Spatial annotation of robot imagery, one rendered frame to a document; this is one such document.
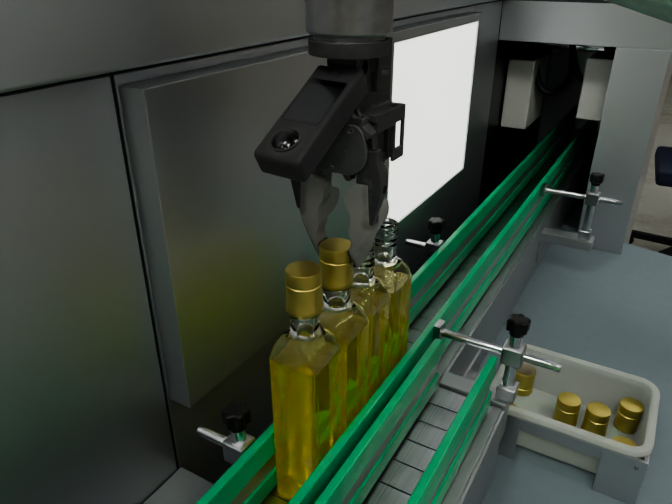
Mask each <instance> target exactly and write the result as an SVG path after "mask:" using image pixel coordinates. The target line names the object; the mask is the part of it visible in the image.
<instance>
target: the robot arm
mask: <svg viewBox="0 0 672 504"><path fill-rule="evenodd" d="M605 1H608V2H611V3H613V4H616V5H619V6H622V7H625V8H628V9H631V10H633V11H636V12H639V13H642V14H645V15H648V16H650V17H653V18H656V19H659V20H662V21H665V22H667V23H670V24H672V0H605ZM305 3H306V31H307V32H308V33H309V34H310V35H313V36H311V37H309V38H308V54H309V55H311V56H315V57H320V58H327V65H328V66H323V65H319V66H318V67H317V68H316V70H315V71H314V72H313V74H312V75H311V76H310V78H309V79H308V80H307V81H306V83H305V84H304V85H303V87H302V88H301V89H300V91H299V92H298V93H297V95H296V96H295V97H294V99H293V100H292V101H291V103H290V104H289V105H288V107H287V108H286V109H285V111H284V112H283V113H282V115H281V116H280V117H279V119H278V120H277V121H276V123H275V124H274V125H273V127H272V128H271V129H270V131H269V132H268V133H267V135H266V136H265V137H264V139H263V140H262V141H261V143H260V144H259V145H258V147H257V148H256V149H255V151H254V157H255V159H256V161H257V163H258V165H259V167H260V169H261V171H262V172H264V173H268V174H272V175H276V176H280V177H284V178H287V179H291V184H292V188H293V193H294V197H295V201H296V205H297V208H299V210H300V214H301V218H302V221H303V224H304V226H305V229H306V231H307V233H308V235H309V238H310V240H311V242H312V244H313V246H314V248H315V250H316V252H317V254H318V255H319V245H320V243H321V242H322V241H323V240H325V239H328V237H326V233H325V224H326V222H327V220H328V216H329V214H330V213H331V212H332V211H333V210H334V208H335V207H336V205H337V203H338V200H339V188H337V187H334V186H332V183H331V181H332V172H333V173H338V174H342V175H343V177H344V179H345V180H346V181H351V180H352V179H354V178H355V177H356V175H357V178H356V183H357V184H355V185H354V186H352V187H351V188H350V189H348V190H347V191H346V192H345V193H344V195H343V196H344V205H345V207H346V209H347V211H348V213H349V216H350V226H349V229H348V234H349V236H350V240H351V244H350V248H349V250H348V254H349V256H350V258H351V260H352V262H353V264H354V266H356V267H359V266H360V265H361V264H362V263H363V262H364V260H365V259H366V258H367V256H368V254H369V253H370V251H371V248H372V245H373V242H374V240H375V236H376V232H377V231H378V229H379V228H380V227H381V225H382V224H383V223H384V221H385V220H386V219H387V217H388V214H389V202H388V200H387V199H386V198H385V195H386V192H387V187H388V171H387V168H386V166H385V165H384V163H385V160H386V159H388V158H390V161H395V160H396V159H398V158H400V157H401V156H403V145H404V127H405V109H406V104H405V103H397V102H391V100H390V87H391V64H392V41H393V37H386V36H387V35H389V34H390V33H391V32H393V15H394V0H305ZM400 120H401V122H400V141H399V146H397V147H395V139H396V122H398V121H400Z"/></svg>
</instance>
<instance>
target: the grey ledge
mask: <svg viewBox="0 0 672 504"><path fill-rule="evenodd" d="M213 485H214V484H213V483H211V482H209V481H207V480H206V479H204V478H202V477H200V476H198V475H196V474H194V473H192V472H190V471H189V470H187V469H185V468H183V467H181V468H179V469H178V470H177V471H176V472H175V473H174V474H173V475H172V476H171V477H170V478H169V479H168V480H167V481H166V482H165V483H164V484H163V485H162V486H161V487H160V488H158V489H157V490H156V491H155V492H154V493H153V494H152V495H151V496H150V497H149V498H148V499H147V500H146V501H145V502H144V503H143V504H195V503H196V502H197V501H198V500H199V499H200V498H201V497H202V496H203V495H204V494H205V493H206V492H207V491H208V490H209V489H210V488H211V487H212V486H213Z"/></svg>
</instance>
